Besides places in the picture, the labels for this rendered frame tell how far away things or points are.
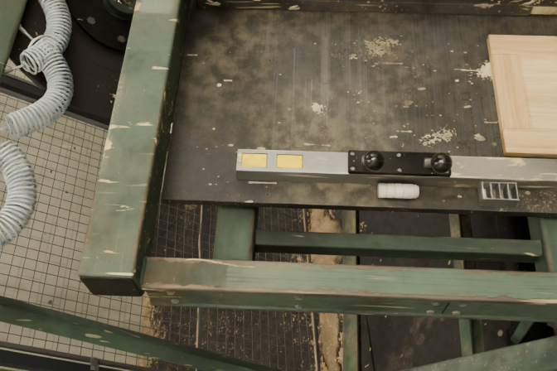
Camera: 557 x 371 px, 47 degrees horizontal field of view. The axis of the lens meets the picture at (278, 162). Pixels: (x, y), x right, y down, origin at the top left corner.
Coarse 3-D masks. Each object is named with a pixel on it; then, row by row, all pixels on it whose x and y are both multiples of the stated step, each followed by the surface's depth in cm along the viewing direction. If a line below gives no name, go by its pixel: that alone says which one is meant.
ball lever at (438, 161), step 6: (438, 156) 114; (444, 156) 114; (426, 162) 125; (432, 162) 115; (438, 162) 114; (444, 162) 114; (450, 162) 114; (438, 168) 114; (444, 168) 114; (450, 168) 115
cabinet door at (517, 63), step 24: (504, 48) 144; (528, 48) 144; (552, 48) 144; (504, 72) 141; (528, 72) 141; (552, 72) 141; (504, 96) 138; (528, 96) 138; (552, 96) 138; (504, 120) 134; (528, 120) 134; (552, 120) 135; (504, 144) 132; (528, 144) 131; (552, 144) 131
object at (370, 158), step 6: (372, 150) 116; (366, 156) 115; (372, 156) 114; (378, 156) 114; (366, 162) 115; (372, 162) 114; (378, 162) 114; (384, 162) 115; (372, 168) 115; (378, 168) 115
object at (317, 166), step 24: (240, 168) 127; (264, 168) 127; (288, 168) 127; (312, 168) 127; (336, 168) 127; (456, 168) 126; (480, 168) 126; (504, 168) 126; (528, 168) 126; (552, 168) 126
